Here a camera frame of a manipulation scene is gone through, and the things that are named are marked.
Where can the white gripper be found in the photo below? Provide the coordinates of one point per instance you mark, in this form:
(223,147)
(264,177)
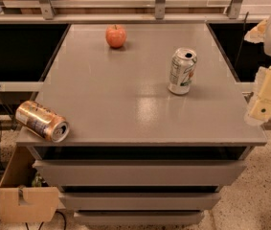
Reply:
(258,111)

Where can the white 7up can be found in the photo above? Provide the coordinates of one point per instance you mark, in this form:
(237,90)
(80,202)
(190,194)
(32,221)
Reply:
(181,71)

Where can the red apple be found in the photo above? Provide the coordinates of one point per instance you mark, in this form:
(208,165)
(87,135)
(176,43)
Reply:
(115,35)

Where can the gold soda can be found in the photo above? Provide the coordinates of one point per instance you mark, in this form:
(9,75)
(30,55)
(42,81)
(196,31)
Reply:
(42,121)

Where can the grey drawer cabinet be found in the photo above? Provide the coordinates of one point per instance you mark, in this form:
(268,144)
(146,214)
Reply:
(137,153)

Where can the cardboard box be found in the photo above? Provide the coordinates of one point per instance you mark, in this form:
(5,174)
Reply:
(20,202)

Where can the metal shelf frame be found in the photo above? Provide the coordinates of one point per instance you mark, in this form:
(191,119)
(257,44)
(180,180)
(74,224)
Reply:
(131,11)

